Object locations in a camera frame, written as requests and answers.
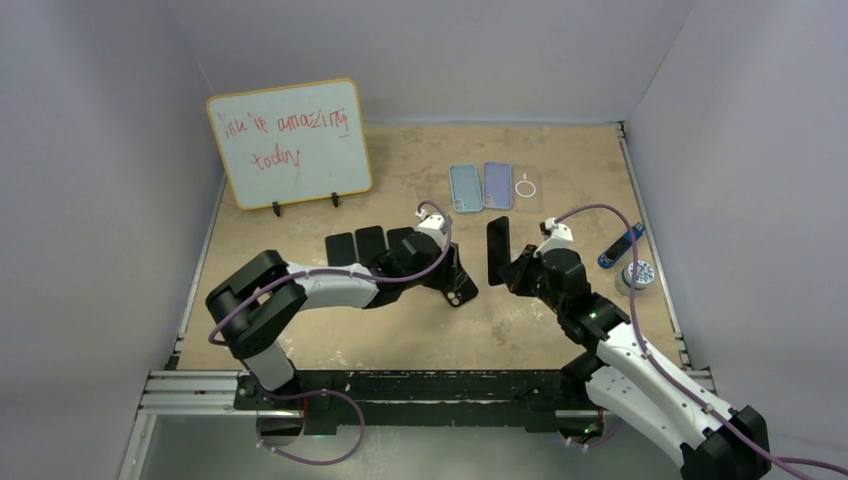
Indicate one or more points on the blue stapler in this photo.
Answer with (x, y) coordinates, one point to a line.
(609, 257)

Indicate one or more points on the light blue phone case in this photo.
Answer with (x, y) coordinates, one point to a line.
(466, 189)

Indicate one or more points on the clear magsafe phone case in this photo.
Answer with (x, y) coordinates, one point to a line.
(527, 189)

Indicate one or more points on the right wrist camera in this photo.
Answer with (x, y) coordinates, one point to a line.
(556, 235)

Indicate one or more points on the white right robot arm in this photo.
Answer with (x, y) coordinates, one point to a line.
(620, 371)

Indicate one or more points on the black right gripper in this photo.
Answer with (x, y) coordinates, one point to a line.
(515, 273)

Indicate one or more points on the small white blue jar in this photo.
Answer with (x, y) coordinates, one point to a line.
(636, 277)

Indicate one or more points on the black phone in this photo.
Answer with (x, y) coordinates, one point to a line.
(498, 249)

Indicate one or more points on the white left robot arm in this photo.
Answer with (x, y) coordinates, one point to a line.
(368, 268)

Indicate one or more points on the yellow framed whiteboard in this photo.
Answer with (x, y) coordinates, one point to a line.
(292, 144)

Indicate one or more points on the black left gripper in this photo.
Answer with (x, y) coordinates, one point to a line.
(446, 277)

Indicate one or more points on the black smartphone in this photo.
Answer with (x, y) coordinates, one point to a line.
(341, 250)

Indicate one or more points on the lilac phone case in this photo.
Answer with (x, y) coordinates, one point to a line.
(497, 185)

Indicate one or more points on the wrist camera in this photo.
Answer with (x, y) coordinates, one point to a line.
(431, 223)
(556, 235)

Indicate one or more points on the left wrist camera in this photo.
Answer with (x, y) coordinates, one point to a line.
(431, 223)

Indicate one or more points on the black phone case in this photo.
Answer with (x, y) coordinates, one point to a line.
(467, 291)

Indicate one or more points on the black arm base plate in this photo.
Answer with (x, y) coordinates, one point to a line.
(534, 400)

